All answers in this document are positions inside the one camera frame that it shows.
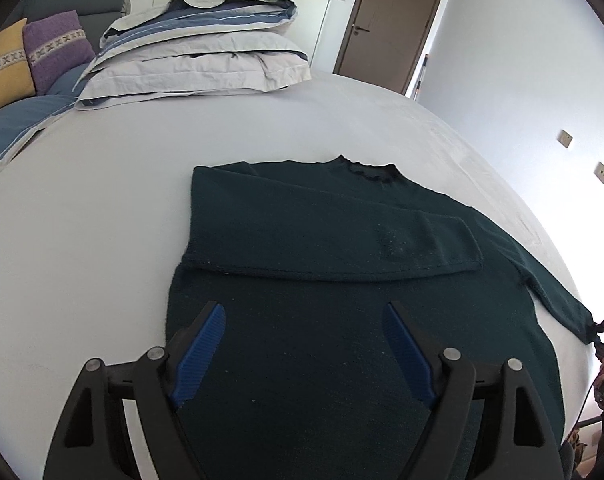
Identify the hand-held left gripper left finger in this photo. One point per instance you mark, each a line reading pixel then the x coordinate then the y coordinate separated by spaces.
pixel 202 345

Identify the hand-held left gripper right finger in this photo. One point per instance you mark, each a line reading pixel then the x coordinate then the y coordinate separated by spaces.
pixel 407 347

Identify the dark green sweater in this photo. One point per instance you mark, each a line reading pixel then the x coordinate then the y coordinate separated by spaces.
pixel 307 240

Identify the bed with white sheet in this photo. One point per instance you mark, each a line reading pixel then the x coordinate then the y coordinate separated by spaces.
pixel 107 200

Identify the orange-tipped pole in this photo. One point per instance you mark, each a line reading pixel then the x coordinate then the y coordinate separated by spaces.
pixel 421 77

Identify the stack of grey pillows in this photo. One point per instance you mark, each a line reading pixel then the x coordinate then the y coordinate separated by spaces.
pixel 192 72

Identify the blue pillow with grey border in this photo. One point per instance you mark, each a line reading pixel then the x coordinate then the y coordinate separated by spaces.
pixel 12 125

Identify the brown door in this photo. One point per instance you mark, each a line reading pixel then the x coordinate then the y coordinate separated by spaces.
pixel 387 25

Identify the purple patterned cushion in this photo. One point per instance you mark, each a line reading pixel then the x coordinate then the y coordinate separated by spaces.
pixel 57 50

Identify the folded blue grey duvet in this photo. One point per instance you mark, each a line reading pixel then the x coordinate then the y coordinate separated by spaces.
pixel 197 15

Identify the yellow patterned cushion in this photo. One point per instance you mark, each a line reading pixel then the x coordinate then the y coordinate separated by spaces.
pixel 4 75

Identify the grey upholstered headboard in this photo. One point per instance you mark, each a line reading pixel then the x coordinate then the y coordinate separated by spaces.
pixel 77 0

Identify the wall socket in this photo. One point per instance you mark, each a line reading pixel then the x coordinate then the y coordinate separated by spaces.
pixel 566 139
pixel 602 172

